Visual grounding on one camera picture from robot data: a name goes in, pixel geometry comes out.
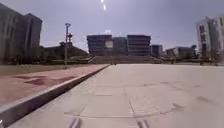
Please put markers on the wide stone steps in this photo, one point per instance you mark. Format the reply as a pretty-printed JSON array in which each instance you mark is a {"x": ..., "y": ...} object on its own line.
[{"x": 123, "y": 59}]

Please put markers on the raised reddish paved platform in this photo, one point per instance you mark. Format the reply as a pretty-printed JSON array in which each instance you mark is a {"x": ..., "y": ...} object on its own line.
[{"x": 23, "y": 85}]

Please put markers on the large grey building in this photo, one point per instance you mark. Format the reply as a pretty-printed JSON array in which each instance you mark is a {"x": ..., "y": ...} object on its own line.
[{"x": 18, "y": 36}]

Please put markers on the lamp pole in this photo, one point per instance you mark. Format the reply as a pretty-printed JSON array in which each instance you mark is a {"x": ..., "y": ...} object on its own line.
[{"x": 66, "y": 46}]

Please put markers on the dark building with emblem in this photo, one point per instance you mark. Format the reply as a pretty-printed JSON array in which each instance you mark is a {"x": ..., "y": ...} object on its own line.
[{"x": 120, "y": 45}]

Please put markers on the tall pale building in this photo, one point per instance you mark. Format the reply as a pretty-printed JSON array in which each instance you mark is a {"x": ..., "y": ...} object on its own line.
[{"x": 210, "y": 38}]

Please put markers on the low dark building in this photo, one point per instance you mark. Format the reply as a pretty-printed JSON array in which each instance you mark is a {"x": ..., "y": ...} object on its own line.
[{"x": 61, "y": 52}]

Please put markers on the grey paved plaza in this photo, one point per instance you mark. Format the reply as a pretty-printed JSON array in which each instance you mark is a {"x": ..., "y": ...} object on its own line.
[{"x": 150, "y": 90}]

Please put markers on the distant low buildings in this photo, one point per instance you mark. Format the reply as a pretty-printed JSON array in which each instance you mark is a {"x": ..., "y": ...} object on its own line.
[{"x": 176, "y": 52}]

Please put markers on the robot's own part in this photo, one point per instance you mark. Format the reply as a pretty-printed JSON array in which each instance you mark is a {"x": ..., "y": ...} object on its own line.
[
  {"x": 143, "y": 124},
  {"x": 75, "y": 123}
]

